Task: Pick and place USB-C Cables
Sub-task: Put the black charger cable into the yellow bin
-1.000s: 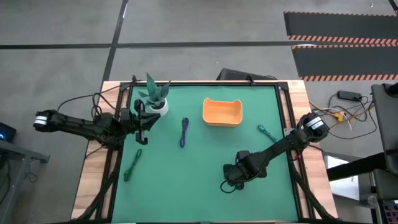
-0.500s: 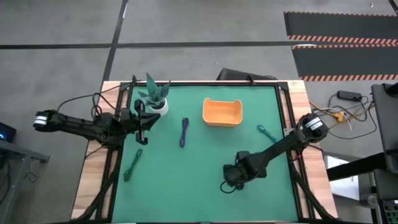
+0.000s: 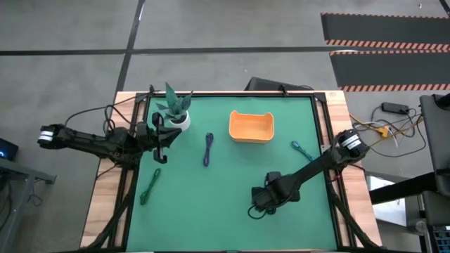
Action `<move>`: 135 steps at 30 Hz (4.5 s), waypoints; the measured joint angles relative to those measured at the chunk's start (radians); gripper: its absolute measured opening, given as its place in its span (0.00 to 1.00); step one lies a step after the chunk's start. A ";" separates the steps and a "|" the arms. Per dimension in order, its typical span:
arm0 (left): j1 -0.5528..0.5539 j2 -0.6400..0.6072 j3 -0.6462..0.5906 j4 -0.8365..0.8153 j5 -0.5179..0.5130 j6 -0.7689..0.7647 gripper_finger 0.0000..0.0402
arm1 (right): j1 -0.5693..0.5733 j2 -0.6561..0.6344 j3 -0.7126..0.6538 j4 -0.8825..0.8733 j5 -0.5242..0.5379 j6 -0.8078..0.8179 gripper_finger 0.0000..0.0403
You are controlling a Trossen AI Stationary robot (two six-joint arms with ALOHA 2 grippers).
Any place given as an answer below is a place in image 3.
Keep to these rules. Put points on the orange plastic bin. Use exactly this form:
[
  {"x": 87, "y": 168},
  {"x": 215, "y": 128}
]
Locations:
[{"x": 251, "y": 127}]

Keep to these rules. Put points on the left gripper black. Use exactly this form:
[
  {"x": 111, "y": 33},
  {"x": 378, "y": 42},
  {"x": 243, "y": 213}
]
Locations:
[{"x": 159, "y": 140}]

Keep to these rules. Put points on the black diagonal beam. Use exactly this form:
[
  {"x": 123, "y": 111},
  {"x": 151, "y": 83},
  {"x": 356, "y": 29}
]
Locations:
[{"x": 400, "y": 188}]

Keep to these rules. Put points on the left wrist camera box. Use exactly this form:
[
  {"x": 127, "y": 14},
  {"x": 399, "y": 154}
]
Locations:
[{"x": 142, "y": 129}]

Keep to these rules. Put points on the green succulent plant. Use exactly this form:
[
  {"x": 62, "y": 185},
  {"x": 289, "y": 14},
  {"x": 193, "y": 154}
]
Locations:
[{"x": 174, "y": 103}]

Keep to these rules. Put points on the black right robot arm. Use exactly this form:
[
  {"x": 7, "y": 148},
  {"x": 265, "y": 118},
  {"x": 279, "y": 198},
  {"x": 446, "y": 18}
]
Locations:
[{"x": 316, "y": 165}]

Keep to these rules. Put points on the black monitor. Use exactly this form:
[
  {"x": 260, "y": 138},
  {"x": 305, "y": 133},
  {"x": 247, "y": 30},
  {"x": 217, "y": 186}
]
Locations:
[{"x": 267, "y": 84}]

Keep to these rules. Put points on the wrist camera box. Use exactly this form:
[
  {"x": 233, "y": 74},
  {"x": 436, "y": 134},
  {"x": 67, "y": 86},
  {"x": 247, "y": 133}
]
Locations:
[
  {"x": 273, "y": 177},
  {"x": 142, "y": 129}
]

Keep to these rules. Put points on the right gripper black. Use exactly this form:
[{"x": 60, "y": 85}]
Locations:
[{"x": 264, "y": 197}]

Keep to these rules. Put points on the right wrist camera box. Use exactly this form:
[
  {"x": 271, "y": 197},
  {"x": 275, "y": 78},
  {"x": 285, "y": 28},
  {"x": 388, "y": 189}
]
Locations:
[{"x": 273, "y": 177}]

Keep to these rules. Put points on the black device with blue light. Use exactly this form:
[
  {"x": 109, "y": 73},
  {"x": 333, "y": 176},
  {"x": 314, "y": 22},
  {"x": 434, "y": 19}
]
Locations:
[{"x": 7, "y": 149}]

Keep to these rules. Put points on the control panel with buttons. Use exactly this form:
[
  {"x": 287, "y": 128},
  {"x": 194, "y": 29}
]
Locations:
[{"x": 441, "y": 240}]

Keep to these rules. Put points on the grey metal desk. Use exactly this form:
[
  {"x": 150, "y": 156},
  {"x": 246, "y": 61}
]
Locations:
[{"x": 17, "y": 179}]

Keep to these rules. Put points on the black power adapter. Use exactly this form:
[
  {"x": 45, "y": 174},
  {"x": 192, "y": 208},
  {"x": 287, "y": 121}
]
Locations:
[{"x": 394, "y": 107}]

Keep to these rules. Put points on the yellow power plug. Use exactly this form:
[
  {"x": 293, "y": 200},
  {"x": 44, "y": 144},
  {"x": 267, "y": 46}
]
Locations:
[{"x": 383, "y": 132}]

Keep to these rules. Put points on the green table mat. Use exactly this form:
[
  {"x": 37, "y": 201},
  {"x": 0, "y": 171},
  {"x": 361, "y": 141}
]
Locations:
[{"x": 211, "y": 211}]

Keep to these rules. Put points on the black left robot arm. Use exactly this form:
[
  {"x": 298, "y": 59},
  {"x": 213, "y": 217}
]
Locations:
[{"x": 88, "y": 142}]

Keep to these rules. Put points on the black aluminium table frame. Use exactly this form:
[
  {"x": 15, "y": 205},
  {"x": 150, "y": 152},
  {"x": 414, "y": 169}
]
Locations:
[{"x": 228, "y": 94}]

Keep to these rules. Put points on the dark grey cart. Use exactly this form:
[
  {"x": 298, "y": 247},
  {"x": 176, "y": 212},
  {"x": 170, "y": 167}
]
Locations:
[{"x": 437, "y": 140}]

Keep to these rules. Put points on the black hazard-striped floor mat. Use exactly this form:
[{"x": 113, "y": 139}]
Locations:
[
  {"x": 390, "y": 68},
  {"x": 383, "y": 28}
]

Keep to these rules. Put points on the white round plant pot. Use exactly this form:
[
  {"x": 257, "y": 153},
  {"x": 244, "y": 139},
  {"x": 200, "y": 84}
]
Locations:
[{"x": 183, "y": 124}]

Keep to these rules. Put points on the white floor panel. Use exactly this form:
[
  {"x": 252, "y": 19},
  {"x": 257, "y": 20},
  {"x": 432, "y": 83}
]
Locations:
[{"x": 386, "y": 211}]

